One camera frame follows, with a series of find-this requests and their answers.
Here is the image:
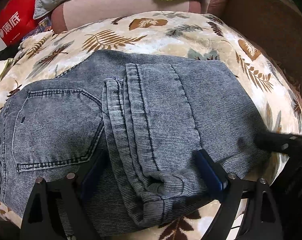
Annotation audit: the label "grey denim pants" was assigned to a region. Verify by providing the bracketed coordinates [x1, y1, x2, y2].
[0, 50, 270, 236]

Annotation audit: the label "cream leaf-print blanket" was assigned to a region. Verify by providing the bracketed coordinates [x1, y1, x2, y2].
[0, 10, 302, 240]

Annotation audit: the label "brown cardboard box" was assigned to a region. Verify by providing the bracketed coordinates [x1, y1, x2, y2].
[222, 0, 302, 95]

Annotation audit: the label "red and white bag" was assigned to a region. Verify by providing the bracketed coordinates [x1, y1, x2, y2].
[0, 0, 38, 51]

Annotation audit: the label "pink and maroon bolster pillow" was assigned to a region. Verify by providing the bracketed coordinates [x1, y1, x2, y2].
[51, 0, 227, 33]

